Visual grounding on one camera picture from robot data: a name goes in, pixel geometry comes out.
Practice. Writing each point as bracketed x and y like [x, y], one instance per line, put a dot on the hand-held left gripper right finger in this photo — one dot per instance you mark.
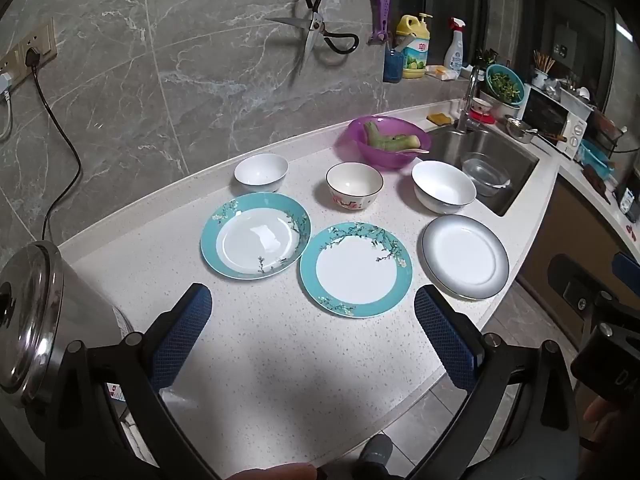
[445, 340]

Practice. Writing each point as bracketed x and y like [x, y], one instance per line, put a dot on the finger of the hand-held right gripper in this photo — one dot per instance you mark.
[629, 264]
[575, 280]

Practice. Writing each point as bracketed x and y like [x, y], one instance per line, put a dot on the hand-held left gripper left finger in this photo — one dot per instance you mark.
[181, 337]

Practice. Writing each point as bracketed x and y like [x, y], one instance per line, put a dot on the grey rimmed white plate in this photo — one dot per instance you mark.
[465, 255]

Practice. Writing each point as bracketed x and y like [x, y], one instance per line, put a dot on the teal floral deep plate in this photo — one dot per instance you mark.
[255, 237]

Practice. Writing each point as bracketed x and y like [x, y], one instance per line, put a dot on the large white bowl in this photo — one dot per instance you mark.
[442, 185]

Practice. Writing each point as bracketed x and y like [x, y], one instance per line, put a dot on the small white bowl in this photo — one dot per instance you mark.
[260, 172]

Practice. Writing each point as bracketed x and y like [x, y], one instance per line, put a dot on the person's right hand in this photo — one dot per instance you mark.
[607, 425]

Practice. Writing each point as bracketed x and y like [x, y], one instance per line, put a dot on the teal plastic box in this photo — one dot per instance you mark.
[595, 157]

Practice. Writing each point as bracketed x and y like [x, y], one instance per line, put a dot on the stainless steel sink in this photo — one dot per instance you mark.
[522, 170]

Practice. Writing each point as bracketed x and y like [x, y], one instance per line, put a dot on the stainless steel rice cooker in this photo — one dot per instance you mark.
[60, 310]

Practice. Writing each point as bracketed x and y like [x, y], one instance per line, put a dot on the person's grey shoe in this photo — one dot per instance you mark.
[376, 455]

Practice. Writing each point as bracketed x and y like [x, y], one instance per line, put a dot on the clear glass bowl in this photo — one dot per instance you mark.
[485, 175]

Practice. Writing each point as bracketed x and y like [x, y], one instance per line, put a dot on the white microwave oven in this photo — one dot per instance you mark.
[550, 115]

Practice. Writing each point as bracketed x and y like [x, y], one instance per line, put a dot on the floral white bowl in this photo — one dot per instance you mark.
[354, 185]

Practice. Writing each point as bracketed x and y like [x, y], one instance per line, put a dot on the purple plastic basin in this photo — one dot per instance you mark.
[385, 155]

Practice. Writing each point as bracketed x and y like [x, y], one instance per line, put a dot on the small red patterned bowl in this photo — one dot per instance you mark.
[481, 106]

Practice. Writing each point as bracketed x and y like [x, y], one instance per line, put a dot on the chrome faucet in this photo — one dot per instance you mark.
[467, 105]

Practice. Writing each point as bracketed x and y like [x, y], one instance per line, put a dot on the chopstick holder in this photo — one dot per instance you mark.
[541, 75]

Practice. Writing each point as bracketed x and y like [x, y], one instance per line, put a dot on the teal colander with greens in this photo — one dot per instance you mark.
[505, 84]

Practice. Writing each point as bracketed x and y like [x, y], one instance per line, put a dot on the yellow sponge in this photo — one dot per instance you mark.
[440, 118]

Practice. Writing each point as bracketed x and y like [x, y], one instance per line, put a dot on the green vegetable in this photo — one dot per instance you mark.
[385, 137]

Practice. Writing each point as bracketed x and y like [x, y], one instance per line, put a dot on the white spray bottle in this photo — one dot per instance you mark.
[456, 52]

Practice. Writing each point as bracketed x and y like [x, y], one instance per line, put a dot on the blue cup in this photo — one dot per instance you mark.
[392, 67]

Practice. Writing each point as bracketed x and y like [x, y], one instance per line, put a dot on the yellow detergent bottle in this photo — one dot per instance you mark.
[415, 50]

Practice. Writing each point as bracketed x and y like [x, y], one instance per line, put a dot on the purple peeler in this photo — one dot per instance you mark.
[380, 15]

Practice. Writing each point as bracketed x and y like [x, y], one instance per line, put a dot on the wall socket panel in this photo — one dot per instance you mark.
[45, 40]

